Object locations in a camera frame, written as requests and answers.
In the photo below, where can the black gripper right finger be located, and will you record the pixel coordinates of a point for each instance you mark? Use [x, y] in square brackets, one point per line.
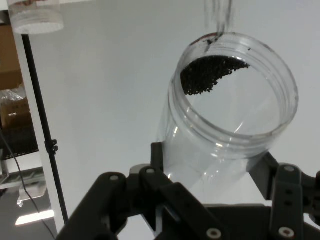
[287, 195]

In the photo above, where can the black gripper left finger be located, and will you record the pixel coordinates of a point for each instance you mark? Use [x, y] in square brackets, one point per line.
[155, 200]

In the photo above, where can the clear plastic jar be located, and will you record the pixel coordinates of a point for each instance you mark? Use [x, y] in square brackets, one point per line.
[187, 150]

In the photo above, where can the black seeds heap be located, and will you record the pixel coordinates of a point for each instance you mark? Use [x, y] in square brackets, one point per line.
[205, 75]

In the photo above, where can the black tripod stand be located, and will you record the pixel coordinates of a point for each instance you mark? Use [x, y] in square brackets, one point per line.
[40, 100]

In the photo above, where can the brown cardboard box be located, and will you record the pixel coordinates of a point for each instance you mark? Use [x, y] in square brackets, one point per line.
[10, 62]
[17, 112]

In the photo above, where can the white-lidded spice jar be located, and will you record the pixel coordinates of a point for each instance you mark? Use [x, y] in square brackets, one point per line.
[37, 20]

